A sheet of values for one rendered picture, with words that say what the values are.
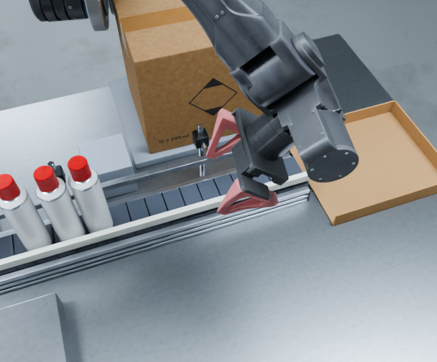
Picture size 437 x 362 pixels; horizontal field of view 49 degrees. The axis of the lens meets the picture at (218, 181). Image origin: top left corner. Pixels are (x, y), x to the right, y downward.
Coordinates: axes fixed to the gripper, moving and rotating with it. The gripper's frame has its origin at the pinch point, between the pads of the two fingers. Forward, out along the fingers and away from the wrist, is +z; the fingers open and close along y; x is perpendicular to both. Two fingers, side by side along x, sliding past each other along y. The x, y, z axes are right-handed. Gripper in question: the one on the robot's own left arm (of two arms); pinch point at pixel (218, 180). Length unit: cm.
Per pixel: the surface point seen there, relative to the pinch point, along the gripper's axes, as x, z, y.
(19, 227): -14.1, 36.4, -9.6
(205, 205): 16.5, 20.5, -13.3
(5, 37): 8, 150, -207
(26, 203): -15.1, 30.9, -10.9
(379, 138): 57, -2, -31
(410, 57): 178, 9, -152
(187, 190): 16.4, 25.0, -19.9
